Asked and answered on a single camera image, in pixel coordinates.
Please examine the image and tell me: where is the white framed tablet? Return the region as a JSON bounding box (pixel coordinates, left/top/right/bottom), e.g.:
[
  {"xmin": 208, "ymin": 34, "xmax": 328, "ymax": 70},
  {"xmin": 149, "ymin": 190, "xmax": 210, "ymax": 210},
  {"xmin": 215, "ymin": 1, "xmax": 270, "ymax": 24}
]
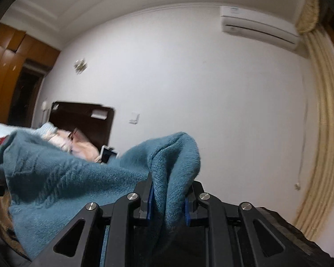
[{"xmin": 100, "ymin": 145, "xmax": 120, "ymax": 164}]

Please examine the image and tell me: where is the brown fuzzy blanket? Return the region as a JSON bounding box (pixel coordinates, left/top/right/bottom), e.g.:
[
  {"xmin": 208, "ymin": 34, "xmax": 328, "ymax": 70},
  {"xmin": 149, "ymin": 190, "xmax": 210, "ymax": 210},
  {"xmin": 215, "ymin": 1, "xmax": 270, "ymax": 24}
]
[{"xmin": 0, "ymin": 145, "xmax": 31, "ymax": 262}]

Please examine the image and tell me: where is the dark wooden headboard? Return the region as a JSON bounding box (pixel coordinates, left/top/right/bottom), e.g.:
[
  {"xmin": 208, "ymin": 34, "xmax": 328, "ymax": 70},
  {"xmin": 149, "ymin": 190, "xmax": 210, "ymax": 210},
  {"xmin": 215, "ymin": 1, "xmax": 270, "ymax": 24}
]
[{"xmin": 49, "ymin": 101, "xmax": 115, "ymax": 151}]

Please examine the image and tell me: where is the light blue patterned quilt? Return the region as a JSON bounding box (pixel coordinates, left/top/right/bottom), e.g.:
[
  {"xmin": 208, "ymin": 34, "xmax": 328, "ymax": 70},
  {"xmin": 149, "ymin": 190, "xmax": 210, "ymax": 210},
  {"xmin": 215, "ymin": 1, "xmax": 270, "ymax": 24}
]
[{"xmin": 0, "ymin": 121, "xmax": 57, "ymax": 146}]

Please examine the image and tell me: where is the beige curtain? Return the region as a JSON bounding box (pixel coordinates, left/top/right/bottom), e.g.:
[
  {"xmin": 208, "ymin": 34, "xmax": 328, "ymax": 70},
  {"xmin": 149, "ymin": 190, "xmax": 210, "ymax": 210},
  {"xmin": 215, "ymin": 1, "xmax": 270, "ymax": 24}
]
[{"xmin": 291, "ymin": 0, "xmax": 334, "ymax": 241}]

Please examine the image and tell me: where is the white air conditioner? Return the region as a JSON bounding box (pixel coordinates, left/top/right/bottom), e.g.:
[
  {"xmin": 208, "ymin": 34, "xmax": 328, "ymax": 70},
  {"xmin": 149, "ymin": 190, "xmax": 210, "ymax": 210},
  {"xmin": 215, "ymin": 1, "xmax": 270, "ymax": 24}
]
[{"xmin": 219, "ymin": 5, "xmax": 300, "ymax": 51}]

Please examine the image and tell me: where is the pink quilt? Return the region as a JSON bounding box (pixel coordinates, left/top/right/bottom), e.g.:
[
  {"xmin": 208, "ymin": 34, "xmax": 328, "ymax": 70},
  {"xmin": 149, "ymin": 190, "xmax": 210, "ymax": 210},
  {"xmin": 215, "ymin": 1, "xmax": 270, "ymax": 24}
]
[{"xmin": 43, "ymin": 128, "xmax": 103, "ymax": 163}]

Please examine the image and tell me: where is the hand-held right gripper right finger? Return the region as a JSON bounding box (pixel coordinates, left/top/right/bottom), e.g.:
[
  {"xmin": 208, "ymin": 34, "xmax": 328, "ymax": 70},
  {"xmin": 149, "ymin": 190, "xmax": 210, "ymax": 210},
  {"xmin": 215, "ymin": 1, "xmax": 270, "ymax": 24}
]
[{"xmin": 184, "ymin": 180, "xmax": 334, "ymax": 267}]

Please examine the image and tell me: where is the brown wooden wardrobe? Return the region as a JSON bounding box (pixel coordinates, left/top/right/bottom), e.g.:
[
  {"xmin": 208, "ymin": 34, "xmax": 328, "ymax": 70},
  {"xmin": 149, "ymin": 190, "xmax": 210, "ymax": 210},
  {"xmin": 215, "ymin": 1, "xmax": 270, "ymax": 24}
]
[{"xmin": 0, "ymin": 24, "xmax": 61, "ymax": 130}]

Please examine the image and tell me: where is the white rectangular label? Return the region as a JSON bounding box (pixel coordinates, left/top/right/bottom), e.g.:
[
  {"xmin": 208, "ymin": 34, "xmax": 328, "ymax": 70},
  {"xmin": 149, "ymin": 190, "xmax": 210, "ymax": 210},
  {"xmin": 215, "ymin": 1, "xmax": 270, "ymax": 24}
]
[{"xmin": 90, "ymin": 109, "xmax": 108, "ymax": 119}]

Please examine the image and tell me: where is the blue fluffy towel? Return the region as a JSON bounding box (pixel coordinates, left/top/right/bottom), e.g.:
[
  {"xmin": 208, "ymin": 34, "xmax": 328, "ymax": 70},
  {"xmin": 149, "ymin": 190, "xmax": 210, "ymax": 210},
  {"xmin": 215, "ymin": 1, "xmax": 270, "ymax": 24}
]
[{"xmin": 0, "ymin": 131, "xmax": 201, "ymax": 267}]

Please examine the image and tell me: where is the small wall ornament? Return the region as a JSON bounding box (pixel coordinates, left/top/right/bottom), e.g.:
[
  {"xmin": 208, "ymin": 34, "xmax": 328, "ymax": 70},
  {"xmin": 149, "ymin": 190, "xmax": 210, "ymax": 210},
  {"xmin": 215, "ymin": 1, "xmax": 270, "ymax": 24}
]
[{"xmin": 74, "ymin": 58, "xmax": 87, "ymax": 74}]

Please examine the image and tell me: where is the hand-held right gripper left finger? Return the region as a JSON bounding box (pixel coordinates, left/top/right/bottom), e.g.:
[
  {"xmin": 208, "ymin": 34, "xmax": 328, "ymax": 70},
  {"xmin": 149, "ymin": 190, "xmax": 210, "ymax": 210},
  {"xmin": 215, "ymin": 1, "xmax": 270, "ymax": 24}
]
[{"xmin": 31, "ymin": 176, "xmax": 156, "ymax": 267}]

